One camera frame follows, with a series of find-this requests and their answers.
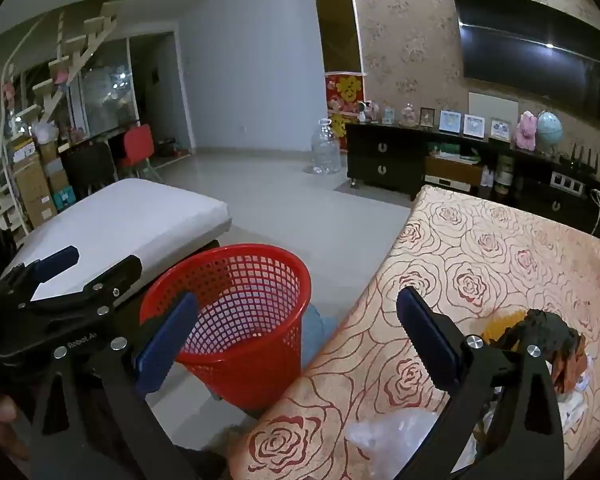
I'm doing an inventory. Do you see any red chair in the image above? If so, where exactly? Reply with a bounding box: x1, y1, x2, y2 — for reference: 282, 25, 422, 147
115, 124, 161, 181

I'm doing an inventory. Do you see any yellow sponge cloth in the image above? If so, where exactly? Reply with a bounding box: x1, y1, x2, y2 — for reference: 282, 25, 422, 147
482, 312, 526, 343

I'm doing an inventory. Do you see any orange wrapper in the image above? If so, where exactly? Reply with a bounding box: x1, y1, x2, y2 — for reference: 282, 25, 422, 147
550, 345, 590, 393

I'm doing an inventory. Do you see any dark wrapper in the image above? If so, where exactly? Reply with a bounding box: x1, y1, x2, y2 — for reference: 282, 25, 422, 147
497, 309, 581, 361

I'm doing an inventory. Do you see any white tissue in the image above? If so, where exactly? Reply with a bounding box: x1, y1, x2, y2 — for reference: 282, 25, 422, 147
560, 370, 596, 426

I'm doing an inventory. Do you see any clear plastic bag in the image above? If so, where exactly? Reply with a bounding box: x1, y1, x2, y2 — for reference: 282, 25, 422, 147
345, 407, 453, 461

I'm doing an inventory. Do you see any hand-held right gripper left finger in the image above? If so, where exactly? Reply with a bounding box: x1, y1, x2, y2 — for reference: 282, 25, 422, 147
27, 291, 201, 480

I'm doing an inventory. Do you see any teal box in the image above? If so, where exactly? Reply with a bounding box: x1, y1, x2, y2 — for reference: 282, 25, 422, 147
52, 187, 76, 211

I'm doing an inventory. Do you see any white wooden staircase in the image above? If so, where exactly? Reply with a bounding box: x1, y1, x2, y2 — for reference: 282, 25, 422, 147
0, 0, 126, 241

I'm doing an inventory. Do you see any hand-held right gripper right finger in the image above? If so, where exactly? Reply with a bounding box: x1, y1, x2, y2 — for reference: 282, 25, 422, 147
396, 286, 566, 480

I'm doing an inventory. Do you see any wooden drawer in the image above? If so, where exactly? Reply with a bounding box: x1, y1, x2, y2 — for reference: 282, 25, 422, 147
425, 156, 483, 191

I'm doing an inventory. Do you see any large clear water bottle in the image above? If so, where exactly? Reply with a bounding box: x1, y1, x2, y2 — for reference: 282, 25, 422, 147
311, 117, 342, 176

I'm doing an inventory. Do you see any stack of cardboard boxes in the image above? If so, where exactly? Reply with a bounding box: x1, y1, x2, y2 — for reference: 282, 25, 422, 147
10, 137, 71, 231

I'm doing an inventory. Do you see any black chair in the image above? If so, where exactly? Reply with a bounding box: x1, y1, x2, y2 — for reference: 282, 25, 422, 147
60, 141, 118, 198

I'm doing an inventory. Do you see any grey power strip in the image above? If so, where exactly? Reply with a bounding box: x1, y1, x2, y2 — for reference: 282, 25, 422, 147
550, 171, 588, 193

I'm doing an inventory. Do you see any red mesh waste basket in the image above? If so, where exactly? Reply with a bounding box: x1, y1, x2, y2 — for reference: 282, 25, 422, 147
140, 243, 312, 411

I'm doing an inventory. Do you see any light blue globe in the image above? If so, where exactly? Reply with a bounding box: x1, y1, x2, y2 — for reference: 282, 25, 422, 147
536, 111, 564, 153

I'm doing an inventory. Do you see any black television cabinet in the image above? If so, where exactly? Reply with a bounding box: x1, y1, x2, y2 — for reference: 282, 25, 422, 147
345, 122, 600, 241

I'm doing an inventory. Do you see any pink plush toy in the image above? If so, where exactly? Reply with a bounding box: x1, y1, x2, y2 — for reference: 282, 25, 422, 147
516, 110, 538, 151

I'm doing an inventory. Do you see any white cushioned bench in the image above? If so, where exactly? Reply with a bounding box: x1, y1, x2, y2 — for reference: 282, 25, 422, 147
7, 177, 231, 306

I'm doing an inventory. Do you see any white wall panel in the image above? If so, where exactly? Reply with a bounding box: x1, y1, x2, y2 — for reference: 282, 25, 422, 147
468, 91, 520, 133

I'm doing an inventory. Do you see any black wall television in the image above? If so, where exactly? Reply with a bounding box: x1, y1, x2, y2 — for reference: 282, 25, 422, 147
450, 0, 600, 128

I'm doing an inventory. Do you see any white plastic bag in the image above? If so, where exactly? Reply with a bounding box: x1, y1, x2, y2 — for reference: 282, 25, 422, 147
32, 120, 61, 143

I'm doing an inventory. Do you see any person's left hand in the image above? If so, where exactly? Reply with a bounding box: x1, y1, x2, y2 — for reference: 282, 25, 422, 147
0, 395, 31, 461

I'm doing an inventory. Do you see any black router with antennas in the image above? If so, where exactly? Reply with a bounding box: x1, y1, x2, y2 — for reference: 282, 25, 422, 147
560, 142, 600, 171

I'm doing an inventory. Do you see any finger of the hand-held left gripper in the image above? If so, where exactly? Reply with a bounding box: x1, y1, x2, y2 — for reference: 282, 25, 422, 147
27, 255, 144, 318
0, 246, 80, 306

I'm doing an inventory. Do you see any red floral banner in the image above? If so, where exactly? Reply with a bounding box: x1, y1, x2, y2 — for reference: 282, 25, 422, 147
325, 72, 366, 153

